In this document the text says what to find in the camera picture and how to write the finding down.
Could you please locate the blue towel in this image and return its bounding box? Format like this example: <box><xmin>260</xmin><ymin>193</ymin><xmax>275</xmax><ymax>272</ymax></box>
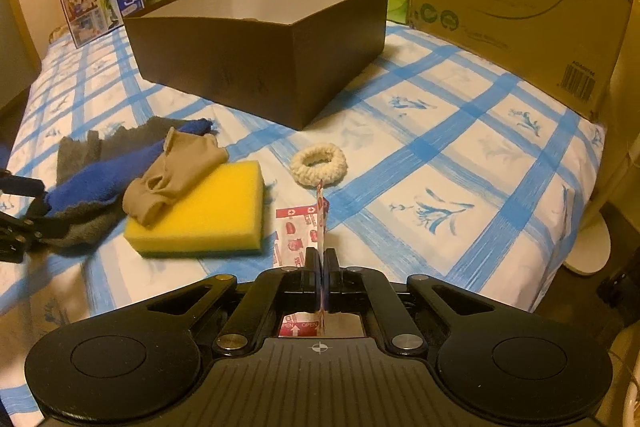
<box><xmin>47</xmin><ymin>119</ymin><xmax>216</xmax><ymax>212</ymax></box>

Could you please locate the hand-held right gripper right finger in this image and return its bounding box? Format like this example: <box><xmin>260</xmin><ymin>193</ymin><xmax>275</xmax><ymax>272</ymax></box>
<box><xmin>324</xmin><ymin>249</ymin><xmax>505</xmax><ymax>355</ymax></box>

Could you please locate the brown box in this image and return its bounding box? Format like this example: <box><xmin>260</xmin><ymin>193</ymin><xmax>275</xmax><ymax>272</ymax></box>
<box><xmin>122</xmin><ymin>0</ymin><xmax>388</xmax><ymax>132</ymax></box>

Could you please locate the red white adhesive bandage strip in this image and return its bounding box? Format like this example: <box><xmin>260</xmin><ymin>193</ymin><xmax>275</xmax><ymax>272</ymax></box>
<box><xmin>277</xmin><ymin>179</ymin><xmax>332</xmax><ymax>339</ymax></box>
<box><xmin>272</xmin><ymin>202</ymin><xmax>326</xmax><ymax>270</ymax></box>

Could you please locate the yellow sponge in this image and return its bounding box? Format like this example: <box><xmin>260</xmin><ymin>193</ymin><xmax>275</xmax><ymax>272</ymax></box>
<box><xmin>124</xmin><ymin>161</ymin><xmax>266</xmax><ymax>258</ymax></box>

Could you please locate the blue milk carton with photos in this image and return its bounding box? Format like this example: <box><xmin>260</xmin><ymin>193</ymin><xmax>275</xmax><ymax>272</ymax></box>
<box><xmin>58</xmin><ymin>0</ymin><xmax>146</xmax><ymax>49</ymax></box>

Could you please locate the blue checked bed sheet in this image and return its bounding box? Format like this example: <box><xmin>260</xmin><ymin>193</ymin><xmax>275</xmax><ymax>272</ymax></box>
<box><xmin>0</xmin><ymin>19</ymin><xmax>608</xmax><ymax>408</ymax></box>

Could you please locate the white stand fan base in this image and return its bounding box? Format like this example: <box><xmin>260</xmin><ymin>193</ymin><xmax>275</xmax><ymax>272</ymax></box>
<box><xmin>565</xmin><ymin>202</ymin><xmax>613</xmax><ymax>277</ymax></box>

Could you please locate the beige stocking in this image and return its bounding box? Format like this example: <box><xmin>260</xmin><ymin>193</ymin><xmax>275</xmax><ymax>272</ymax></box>
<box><xmin>122</xmin><ymin>127</ymin><xmax>228</xmax><ymax>228</ymax></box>

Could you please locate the grey cloth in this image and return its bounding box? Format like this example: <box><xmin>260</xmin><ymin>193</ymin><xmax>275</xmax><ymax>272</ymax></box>
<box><xmin>30</xmin><ymin>117</ymin><xmax>173</xmax><ymax>253</ymax></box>

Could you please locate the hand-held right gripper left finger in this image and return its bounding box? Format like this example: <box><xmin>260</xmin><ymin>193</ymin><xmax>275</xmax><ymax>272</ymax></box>
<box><xmin>132</xmin><ymin>249</ymin><xmax>324</xmax><ymax>355</ymax></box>

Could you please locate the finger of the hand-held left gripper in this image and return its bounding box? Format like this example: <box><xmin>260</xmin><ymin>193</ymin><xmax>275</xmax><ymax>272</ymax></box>
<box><xmin>0</xmin><ymin>207</ymin><xmax>53</xmax><ymax>264</ymax></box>
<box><xmin>0</xmin><ymin>170</ymin><xmax>46</xmax><ymax>198</ymax></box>

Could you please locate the large cardboard box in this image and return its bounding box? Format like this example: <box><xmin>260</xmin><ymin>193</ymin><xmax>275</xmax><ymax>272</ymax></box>
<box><xmin>406</xmin><ymin>0</ymin><xmax>638</xmax><ymax>122</ymax></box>

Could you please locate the cream knitted scrunchie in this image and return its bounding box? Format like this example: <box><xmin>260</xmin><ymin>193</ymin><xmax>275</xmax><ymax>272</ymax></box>
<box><xmin>291</xmin><ymin>146</ymin><xmax>348</xmax><ymax>186</ymax></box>

